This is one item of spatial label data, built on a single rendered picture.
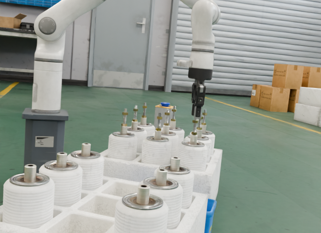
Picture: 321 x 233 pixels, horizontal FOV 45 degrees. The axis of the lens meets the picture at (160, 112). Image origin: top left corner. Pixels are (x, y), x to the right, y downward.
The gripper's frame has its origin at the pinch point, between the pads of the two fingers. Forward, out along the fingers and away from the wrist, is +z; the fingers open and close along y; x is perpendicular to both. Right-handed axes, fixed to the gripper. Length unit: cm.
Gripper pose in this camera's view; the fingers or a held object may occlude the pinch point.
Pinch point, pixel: (196, 112)
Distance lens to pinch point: 122.6
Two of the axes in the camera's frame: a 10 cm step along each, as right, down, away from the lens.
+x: -10.0, -0.8, -0.4
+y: -0.3, -1.4, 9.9
